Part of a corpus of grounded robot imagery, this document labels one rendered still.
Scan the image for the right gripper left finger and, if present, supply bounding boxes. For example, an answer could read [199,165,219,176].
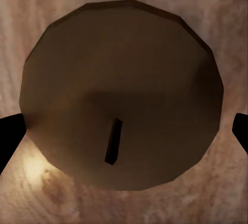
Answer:
[0,113,27,175]

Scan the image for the pillar candle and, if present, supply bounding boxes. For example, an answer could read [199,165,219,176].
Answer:
[19,0,224,191]

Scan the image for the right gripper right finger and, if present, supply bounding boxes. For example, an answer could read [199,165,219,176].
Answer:
[232,113,248,154]

